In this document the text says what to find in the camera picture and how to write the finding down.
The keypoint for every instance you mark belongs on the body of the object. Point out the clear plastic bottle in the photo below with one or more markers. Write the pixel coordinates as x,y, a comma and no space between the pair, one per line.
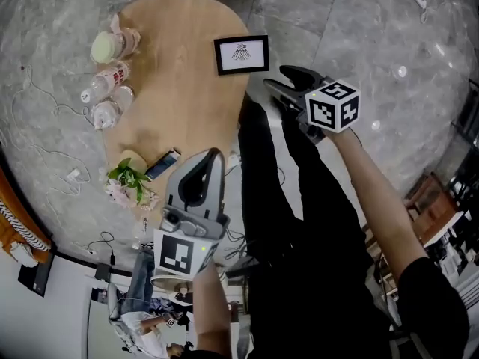
108,110

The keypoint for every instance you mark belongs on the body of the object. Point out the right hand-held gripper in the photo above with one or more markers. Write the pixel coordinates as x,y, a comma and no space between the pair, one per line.
333,107

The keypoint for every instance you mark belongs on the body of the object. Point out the person's right forearm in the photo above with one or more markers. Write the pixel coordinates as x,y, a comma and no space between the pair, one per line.
378,200

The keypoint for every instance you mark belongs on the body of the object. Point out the person's left forearm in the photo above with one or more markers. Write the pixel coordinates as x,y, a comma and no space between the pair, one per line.
211,312

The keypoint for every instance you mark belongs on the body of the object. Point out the person's black sleeve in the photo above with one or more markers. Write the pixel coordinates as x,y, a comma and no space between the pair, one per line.
434,305

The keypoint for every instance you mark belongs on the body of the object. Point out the white charger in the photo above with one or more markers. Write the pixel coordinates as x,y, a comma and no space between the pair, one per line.
73,174

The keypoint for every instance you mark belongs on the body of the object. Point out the blue and white packet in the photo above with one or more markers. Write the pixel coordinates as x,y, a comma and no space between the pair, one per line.
162,165

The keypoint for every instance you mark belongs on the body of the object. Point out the pink bottle with green lid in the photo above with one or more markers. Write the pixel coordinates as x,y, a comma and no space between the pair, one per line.
112,45

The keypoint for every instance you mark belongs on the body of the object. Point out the black monitor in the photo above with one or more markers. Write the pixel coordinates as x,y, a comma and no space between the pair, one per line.
35,275

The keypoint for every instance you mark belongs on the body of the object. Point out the orange chair with striped cushion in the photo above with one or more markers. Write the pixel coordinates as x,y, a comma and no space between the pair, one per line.
18,223

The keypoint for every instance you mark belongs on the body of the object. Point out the beige vase with flowers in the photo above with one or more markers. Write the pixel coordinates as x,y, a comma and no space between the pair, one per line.
129,178

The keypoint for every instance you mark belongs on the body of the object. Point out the person's black trousers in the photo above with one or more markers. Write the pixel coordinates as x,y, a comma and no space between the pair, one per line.
299,238

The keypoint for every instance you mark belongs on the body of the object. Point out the black picture frame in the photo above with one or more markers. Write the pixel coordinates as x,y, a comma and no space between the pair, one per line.
224,54

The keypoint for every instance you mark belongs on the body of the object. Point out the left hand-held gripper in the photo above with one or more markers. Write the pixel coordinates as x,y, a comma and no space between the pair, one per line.
176,254

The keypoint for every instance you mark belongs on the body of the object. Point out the plastic bottle with red label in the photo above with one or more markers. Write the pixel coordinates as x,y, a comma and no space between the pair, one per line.
108,82

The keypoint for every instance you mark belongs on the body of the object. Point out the brown wooden cabinet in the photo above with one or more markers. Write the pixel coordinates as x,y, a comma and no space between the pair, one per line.
434,204

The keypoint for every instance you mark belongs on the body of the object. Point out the clear drinking glass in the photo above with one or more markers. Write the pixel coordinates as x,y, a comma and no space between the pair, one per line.
140,232

